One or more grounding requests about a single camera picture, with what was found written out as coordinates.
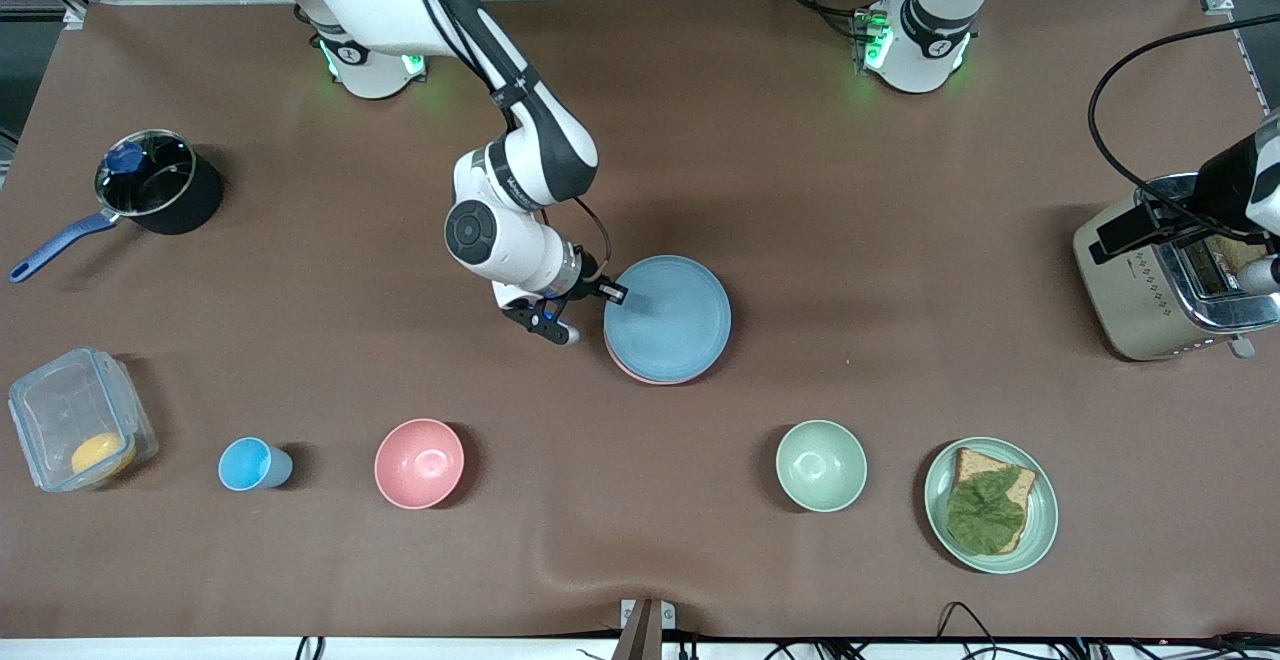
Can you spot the green plate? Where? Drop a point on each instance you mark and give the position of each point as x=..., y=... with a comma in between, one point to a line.
x=1042, y=520

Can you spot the clear plastic lock container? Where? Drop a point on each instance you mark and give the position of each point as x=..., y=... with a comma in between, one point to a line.
x=60, y=410

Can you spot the glass pot lid blue knob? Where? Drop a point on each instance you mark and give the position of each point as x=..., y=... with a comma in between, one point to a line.
x=150, y=175

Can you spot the metal camera post bracket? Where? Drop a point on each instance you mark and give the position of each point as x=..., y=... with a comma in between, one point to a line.
x=645, y=630

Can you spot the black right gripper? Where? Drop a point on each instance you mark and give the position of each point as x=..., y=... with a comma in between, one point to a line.
x=588, y=279

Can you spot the blue shallow plate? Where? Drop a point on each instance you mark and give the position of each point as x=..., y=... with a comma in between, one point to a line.
x=670, y=315

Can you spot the large table cover mat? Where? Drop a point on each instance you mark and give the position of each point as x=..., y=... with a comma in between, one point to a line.
x=850, y=190

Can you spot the small blue cup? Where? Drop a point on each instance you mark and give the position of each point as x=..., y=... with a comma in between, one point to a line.
x=248, y=465

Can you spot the pink deep bowl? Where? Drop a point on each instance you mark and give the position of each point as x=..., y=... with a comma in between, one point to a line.
x=419, y=464

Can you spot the pink shallow plate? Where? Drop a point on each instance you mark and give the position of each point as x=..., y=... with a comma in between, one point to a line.
x=640, y=378

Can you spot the brown bread slice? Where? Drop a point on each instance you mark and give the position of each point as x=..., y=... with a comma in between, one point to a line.
x=975, y=462

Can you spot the silver toaster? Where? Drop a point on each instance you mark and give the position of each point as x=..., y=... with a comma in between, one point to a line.
x=1140, y=310

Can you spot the yellow orange round food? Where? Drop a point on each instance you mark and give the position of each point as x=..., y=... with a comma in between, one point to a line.
x=102, y=455

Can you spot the green lettuce leaf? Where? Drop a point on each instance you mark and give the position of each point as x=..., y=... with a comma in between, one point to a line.
x=985, y=515

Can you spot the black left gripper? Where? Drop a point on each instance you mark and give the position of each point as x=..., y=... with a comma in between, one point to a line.
x=1226, y=180

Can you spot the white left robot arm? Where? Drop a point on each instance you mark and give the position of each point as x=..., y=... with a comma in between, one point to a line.
x=925, y=35

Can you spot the green deep bowl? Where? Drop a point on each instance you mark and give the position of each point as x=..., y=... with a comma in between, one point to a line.
x=821, y=466

